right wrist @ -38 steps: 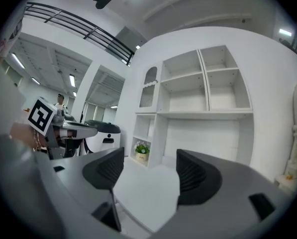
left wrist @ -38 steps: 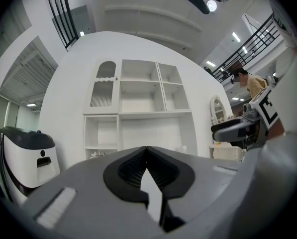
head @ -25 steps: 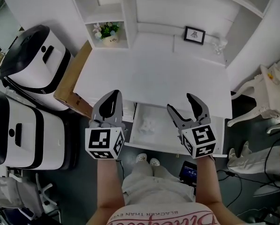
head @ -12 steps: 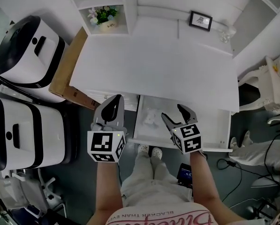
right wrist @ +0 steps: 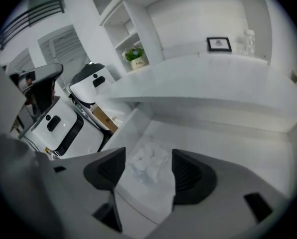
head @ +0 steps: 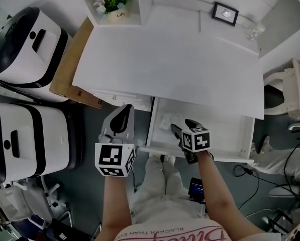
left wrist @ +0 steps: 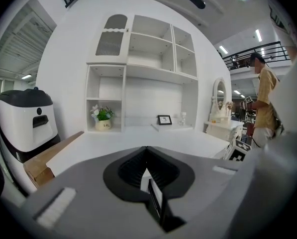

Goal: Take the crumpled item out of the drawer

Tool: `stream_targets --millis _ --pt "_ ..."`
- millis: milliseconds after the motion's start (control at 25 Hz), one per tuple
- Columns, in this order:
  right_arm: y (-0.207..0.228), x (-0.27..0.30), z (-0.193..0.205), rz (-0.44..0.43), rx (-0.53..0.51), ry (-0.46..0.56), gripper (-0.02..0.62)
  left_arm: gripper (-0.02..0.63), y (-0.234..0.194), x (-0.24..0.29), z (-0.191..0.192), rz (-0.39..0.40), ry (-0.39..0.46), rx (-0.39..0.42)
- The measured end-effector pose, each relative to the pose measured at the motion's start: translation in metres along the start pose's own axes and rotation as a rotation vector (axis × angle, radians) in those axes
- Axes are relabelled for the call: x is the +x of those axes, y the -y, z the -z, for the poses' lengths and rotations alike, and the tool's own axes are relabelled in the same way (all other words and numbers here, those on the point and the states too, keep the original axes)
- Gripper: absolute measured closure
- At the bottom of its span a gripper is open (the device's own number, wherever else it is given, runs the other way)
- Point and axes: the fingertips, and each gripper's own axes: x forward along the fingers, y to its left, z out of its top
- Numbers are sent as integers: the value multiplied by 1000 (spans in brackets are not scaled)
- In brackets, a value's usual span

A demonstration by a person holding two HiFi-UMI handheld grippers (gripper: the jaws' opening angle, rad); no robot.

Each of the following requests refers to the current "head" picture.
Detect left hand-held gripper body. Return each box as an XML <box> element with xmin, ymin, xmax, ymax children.
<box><xmin>94</xmin><ymin>103</ymin><xmax>136</xmax><ymax>178</ymax></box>

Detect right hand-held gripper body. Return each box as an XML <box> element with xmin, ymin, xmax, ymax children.
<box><xmin>176</xmin><ymin>127</ymin><xmax>211</xmax><ymax>165</ymax></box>

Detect white item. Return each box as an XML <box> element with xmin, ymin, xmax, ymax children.
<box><xmin>159</xmin><ymin>111</ymin><xmax>181</xmax><ymax>131</ymax></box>

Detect white drawer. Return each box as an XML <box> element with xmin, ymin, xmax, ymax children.
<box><xmin>139</xmin><ymin>96</ymin><xmax>256</xmax><ymax>164</ymax></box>

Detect person's left forearm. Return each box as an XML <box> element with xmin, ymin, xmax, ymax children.
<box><xmin>95</xmin><ymin>175</ymin><xmax>133</xmax><ymax>241</ymax></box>

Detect person's right forearm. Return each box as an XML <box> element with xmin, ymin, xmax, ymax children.
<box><xmin>196</xmin><ymin>150</ymin><xmax>267</xmax><ymax>236</ymax></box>

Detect black device with screen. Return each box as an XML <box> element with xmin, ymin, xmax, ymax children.
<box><xmin>187</xmin><ymin>177</ymin><xmax>206</xmax><ymax>203</ymax></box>

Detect light grey trousers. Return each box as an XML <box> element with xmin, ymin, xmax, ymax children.
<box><xmin>129</xmin><ymin>155</ymin><xmax>209</xmax><ymax>226</ymax></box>

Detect white vanity desk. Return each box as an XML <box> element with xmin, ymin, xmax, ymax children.
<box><xmin>71</xmin><ymin>4</ymin><xmax>265</xmax><ymax>121</ymax></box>

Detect white swivel chair base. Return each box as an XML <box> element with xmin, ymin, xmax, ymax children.
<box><xmin>40</xmin><ymin>175</ymin><xmax>73</xmax><ymax>221</ymax></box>

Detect brown cardboard box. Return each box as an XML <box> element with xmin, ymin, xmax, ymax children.
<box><xmin>49</xmin><ymin>17</ymin><xmax>104</xmax><ymax>109</ymax></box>

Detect white and black appliance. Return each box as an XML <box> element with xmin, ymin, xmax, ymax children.
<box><xmin>0</xmin><ymin>7</ymin><xmax>73</xmax><ymax>103</ymax></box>
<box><xmin>0</xmin><ymin>101</ymin><xmax>84</xmax><ymax>185</ymax></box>

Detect white shirt with pink print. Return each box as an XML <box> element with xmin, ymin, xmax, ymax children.
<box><xmin>114</xmin><ymin>215</ymin><xmax>282</xmax><ymax>241</ymax></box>

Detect clear glass ornament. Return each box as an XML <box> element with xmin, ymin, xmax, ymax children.
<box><xmin>244</xmin><ymin>21</ymin><xmax>266</xmax><ymax>42</ymax></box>

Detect flower plant in white pot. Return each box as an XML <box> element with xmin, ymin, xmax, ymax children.
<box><xmin>93</xmin><ymin>0</ymin><xmax>132</xmax><ymax>24</ymax></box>

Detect thin black cable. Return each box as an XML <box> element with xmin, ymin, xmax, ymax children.
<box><xmin>131</xmin><ymin>169</ymin><xmax>138</xmax><ymax>193</ymax></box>

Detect black picture frame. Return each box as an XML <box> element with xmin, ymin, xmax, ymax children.
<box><xmin>211</xmin><ymin>1</ymin><xmax>240</xmax><ymax>27</ymax></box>

